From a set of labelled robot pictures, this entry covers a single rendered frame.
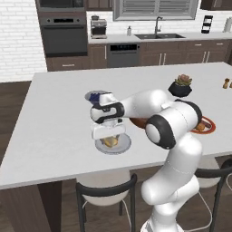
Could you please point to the golden bread bun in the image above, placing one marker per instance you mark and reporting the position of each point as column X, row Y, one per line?
column 199, row 127
column 110, row 142

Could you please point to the dark dishwasher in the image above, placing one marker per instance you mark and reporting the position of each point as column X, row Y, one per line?
column 123, row 56

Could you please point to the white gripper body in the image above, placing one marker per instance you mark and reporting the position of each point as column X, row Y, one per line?
column 107, row 131

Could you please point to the dark sink basin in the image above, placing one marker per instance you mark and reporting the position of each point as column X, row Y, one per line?
column 159, row 36

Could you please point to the brown bowl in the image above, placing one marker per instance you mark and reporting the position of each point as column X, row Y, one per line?
column 138, row 122

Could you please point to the white soap dispenser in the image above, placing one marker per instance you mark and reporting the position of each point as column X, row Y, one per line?
column 129, row 31

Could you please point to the silver coffee machine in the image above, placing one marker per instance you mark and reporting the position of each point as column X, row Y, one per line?
column 98, row 27

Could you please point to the dark wood upper cupboard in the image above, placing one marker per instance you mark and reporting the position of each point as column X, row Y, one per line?
column 99, row 4
column 216, row 4

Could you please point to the brown sausage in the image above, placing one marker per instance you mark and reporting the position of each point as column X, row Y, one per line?
column 206, row 123

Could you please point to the dark wood island base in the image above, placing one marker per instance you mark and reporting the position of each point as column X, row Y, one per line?
column 24, row 207

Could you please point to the window with grey blinds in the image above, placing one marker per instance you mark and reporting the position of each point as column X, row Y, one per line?
column 156, row 9

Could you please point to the dark wood lower cupboards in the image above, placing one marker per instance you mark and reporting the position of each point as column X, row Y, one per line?
column 187, row 53

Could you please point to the dark microwave oven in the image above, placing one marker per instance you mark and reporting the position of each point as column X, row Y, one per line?
column 60, row 3

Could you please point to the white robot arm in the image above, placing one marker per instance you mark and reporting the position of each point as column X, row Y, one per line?
column 173, row 157

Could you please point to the black wall rack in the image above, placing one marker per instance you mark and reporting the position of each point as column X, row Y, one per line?
column 207, row 24

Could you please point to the plain grey plate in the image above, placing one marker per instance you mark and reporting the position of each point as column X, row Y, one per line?
column 122, row 146

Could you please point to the succulent in black pot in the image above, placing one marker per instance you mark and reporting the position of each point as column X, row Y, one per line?
column 180, row 88

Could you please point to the black stool with white seat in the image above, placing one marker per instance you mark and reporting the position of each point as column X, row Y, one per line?
column 211, row 173
column 104, row 188

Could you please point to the red plate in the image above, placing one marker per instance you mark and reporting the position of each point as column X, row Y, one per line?
column 210, row 128

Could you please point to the dark built-in oven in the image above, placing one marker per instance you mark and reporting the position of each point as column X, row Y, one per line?
column 64, row 37

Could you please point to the dark tap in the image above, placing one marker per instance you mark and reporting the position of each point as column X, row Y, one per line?
column 157, row 25

